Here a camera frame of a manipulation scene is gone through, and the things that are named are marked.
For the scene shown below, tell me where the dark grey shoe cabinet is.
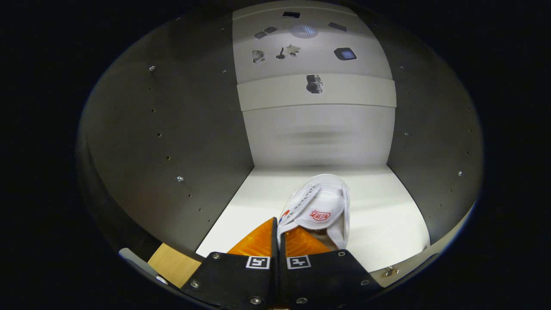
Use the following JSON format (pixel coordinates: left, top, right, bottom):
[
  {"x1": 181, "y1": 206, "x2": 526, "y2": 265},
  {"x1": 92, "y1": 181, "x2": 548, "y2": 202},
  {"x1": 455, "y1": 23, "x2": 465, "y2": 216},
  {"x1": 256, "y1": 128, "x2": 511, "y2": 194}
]
[{"x1": 77, "y1": 0, "x2": 485, "y2": 276}]

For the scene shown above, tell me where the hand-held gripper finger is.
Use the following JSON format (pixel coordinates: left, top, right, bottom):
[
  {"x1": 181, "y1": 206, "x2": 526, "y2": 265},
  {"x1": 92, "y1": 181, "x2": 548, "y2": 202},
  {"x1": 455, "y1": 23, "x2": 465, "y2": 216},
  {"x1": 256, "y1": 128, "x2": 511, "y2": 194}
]
[
  {"x1": 279, "y1": 226, "x2": 381, "y2": 310},
  {"x1": 181, "y1": 217, "x2": 279, "y2": 310}
]

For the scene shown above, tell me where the white canvas shoe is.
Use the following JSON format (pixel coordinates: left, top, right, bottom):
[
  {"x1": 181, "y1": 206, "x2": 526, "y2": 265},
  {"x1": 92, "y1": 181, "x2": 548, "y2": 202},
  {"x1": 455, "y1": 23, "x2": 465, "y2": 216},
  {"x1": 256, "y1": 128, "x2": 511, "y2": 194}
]
[{"x1": 277, "y1": 174, "x2": 351, "y2": 251}]

